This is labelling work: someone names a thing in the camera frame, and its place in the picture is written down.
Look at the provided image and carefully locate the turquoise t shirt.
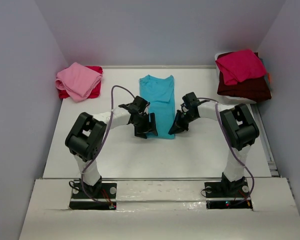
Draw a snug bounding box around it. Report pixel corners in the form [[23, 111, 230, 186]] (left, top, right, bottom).
[[139, 75, 176, 140]]

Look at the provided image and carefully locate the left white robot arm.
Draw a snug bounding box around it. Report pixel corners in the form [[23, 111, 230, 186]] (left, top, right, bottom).
[[65, 96, 158, 198]]

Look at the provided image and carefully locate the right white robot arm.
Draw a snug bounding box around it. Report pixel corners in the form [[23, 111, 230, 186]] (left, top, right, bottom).
[[168, 92, 260, 198]]

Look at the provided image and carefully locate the white perforated basket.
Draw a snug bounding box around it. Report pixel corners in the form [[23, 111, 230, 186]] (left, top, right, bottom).
[[213, 52, 273, 105]]

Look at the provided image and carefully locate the magenta t shirt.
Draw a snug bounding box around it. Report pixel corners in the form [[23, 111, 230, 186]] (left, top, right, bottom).
[[215, 49, 267, 86]]

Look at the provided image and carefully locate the dark red t shirt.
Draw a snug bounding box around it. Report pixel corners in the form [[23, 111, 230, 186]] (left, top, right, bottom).
[[217, 51, 273, 103]]

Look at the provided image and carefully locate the pink folded t shirt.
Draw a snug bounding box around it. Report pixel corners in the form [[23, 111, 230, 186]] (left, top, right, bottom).
[[55, 61, 102, 103]]

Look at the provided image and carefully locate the red folded t shirt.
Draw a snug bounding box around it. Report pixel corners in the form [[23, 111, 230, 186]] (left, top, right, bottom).
[[57, 65, 104, 100]]

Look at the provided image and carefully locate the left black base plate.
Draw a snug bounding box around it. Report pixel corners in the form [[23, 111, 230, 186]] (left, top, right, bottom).
[[68, 180, 117, 211]]

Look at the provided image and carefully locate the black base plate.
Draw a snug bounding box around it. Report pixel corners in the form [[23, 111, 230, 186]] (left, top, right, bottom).
[[200, 180, 253, 210], [68, 180, 117, 211]]

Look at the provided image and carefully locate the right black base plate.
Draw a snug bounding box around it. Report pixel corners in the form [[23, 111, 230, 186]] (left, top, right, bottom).
[[200, 180, 253, 210]]

